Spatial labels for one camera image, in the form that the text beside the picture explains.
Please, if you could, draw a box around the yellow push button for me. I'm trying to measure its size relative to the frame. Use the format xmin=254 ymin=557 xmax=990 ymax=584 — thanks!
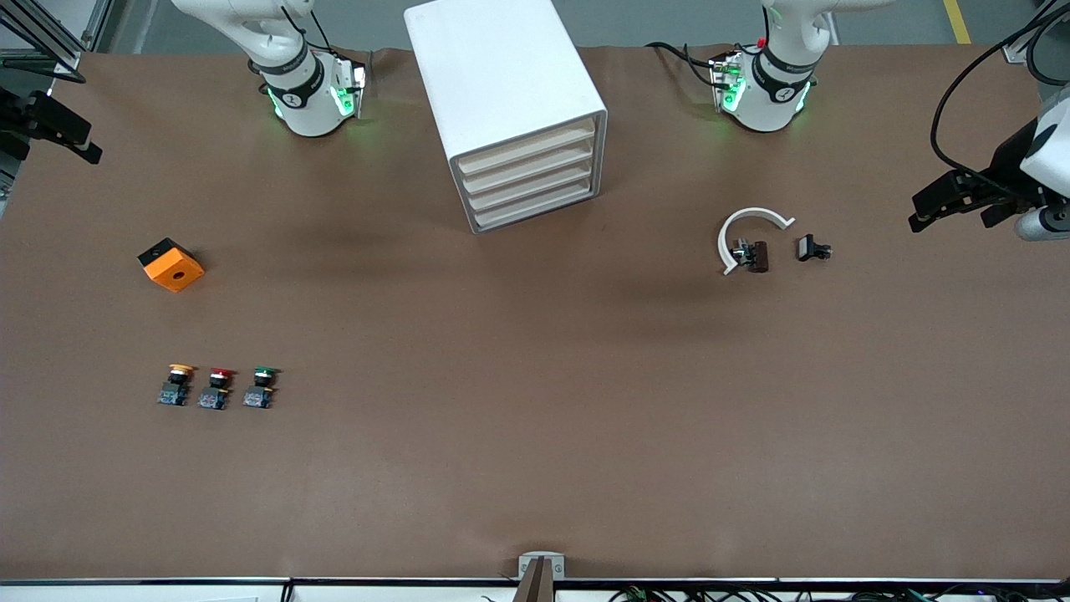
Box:
xmin=157 ymin=363 xmax=197 ymax=408

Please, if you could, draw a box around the red push button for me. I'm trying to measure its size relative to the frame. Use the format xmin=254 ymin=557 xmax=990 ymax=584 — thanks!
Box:
xmin=198 ymin=367 xmax=237 ymax=411

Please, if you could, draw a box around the green push button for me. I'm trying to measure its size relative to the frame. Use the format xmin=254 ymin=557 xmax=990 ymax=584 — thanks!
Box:
xmin=242 ymin=366 xmax=282 ymax=411

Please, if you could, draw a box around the brown contact block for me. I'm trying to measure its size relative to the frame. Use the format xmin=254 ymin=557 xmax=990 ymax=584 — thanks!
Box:
xmin=731 ymin=239 xmax=770 ymax=273

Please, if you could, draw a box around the brown table cover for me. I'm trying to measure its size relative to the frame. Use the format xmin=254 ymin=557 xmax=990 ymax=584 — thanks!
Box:
xmin=0 ymin=43 xmax=1070 ymax=582

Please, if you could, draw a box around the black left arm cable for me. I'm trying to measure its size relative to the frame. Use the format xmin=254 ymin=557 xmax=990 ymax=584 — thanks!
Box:
xmin=930 ymin=0 xmax=1070 ymax=181

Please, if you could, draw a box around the aluminium frame profile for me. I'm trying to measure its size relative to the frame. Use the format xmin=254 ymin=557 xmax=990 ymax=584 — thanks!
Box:
xmin=1001 ymin=0 xmax=1070 ymax=64
xmin=0 ymin=0 xmax=114 ymax=84

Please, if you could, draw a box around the orange button enclosure box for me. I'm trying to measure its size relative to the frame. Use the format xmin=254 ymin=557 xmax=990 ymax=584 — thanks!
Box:
xmin=138 ymin=237 xmax=206 ymax=293

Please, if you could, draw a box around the white curved plastic ring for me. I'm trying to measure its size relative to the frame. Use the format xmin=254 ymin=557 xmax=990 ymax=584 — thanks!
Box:
xmin=717 ymin=207 xmax=797 ymax=277

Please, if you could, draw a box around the base connector bracket green light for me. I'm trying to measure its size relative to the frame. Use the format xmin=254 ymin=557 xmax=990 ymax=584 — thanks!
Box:
xmin=709 ymin=50 xmax=746 ymax=115
xmin=330 ymin=52 xmax=369 ymax=120

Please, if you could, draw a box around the black base cable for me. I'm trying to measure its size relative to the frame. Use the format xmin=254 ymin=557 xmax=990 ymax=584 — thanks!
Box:
xmin=645 ymin=40 xmax=720 ymax=86

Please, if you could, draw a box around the white table edge rail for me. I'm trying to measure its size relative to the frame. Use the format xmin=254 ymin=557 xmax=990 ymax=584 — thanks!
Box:
xmin=0 ymin=578 xmax=1070 ymax=602

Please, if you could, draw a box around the grey camera post bracket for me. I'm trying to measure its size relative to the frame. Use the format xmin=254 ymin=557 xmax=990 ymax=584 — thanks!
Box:
xmin=518 ymin=552 xmax=566 ymax=602

